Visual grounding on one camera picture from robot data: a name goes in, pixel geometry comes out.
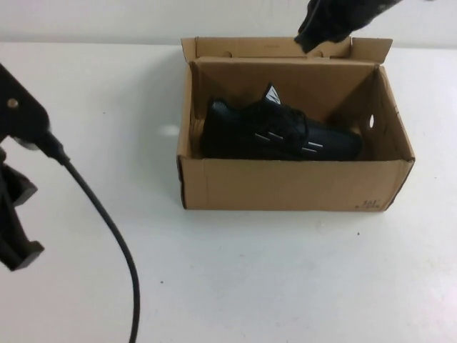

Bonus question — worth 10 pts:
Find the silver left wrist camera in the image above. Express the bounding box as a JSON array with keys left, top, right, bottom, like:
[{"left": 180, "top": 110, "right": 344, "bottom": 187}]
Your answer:
[{"left": 0, "top": 62, "right": 51, "bottom": 149}]

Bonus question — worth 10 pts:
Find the black knit sneaker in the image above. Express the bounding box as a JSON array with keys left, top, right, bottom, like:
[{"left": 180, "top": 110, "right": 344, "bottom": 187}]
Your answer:
[{"left": 200, "top": 81, "right": 363, "bottom": 161}]

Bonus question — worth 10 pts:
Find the brown cardboard shoe box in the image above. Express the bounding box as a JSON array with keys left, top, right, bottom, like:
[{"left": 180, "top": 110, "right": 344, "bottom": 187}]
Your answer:
[{"left": 177, "top": 35, "right": 417, "bottom": 212}]

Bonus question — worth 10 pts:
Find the black camera cable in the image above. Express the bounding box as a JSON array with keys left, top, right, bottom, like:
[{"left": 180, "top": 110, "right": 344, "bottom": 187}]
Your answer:
[{"left": 35, "top": 130, "right": 141, "bottom": 343}]

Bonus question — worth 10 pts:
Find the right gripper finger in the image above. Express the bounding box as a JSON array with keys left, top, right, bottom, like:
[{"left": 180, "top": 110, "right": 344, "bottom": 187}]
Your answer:
[{"left": 294, "top": 0, "right": 401, "bottom": 51}]

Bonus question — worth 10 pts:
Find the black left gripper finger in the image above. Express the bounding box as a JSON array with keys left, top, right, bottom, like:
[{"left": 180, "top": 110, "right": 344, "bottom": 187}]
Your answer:
[
  {"left": 0, "top": 167, "right": 39, "bottom": 210},
  {"left": 0, "top": 204, "right": 46, "bottom": 273}
]

